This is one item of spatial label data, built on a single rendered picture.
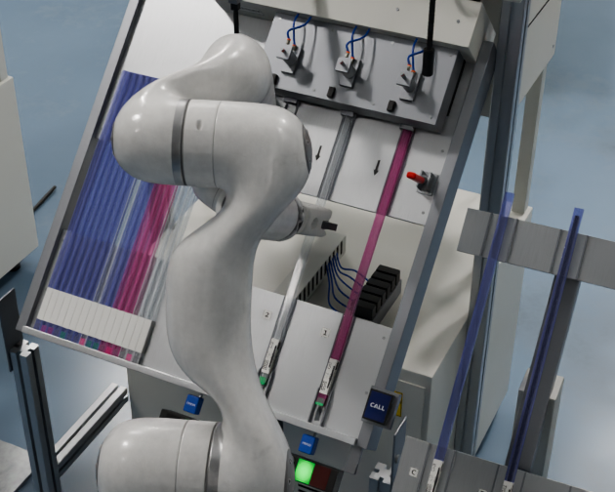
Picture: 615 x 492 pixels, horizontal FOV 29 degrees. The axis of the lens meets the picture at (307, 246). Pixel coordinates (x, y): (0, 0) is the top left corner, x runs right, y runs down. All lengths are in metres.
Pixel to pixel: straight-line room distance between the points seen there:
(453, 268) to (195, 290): 1.24
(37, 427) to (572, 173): 2.27
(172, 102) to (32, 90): 3.27
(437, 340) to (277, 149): 1.08
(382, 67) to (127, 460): 0.90
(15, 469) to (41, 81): 2.05
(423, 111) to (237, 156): 0.71
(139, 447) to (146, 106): 0.39
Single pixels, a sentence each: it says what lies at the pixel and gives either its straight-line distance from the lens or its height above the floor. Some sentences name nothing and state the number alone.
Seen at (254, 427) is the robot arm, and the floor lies 1.15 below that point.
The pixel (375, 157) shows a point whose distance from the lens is 2.04.
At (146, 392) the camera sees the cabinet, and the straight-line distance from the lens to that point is 2.66.
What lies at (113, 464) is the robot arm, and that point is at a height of 1.10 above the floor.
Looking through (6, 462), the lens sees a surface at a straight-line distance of 3.01.
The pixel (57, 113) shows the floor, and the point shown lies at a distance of 4.43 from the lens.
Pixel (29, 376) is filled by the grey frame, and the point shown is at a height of 0.59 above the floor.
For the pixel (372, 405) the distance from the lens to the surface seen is 1.92.
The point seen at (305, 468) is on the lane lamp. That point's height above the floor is 0.66.
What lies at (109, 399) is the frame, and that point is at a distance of 2.66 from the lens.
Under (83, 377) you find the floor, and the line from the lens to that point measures 3.22.
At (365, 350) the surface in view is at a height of 0.82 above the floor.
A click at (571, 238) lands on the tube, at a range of 1.84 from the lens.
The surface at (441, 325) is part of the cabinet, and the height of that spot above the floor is 0.62.
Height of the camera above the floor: 2.10
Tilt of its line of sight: 35 degrees down
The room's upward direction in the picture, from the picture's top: straight up
